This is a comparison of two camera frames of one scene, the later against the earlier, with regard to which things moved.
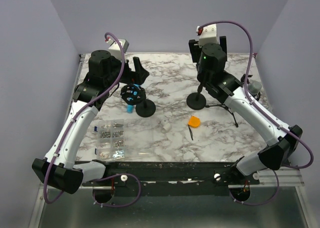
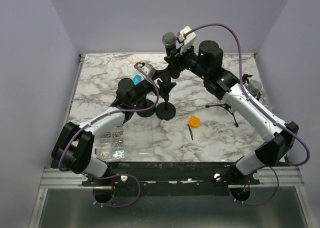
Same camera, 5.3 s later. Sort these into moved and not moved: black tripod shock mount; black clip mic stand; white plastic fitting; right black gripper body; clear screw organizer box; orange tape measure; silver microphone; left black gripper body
Moved: left black gripper body; right black gripper body; black clip mic stand
Not moved: silver microphone; orange tape measure; white plastic fitting; black tripod shock mount; clear screw organizer box
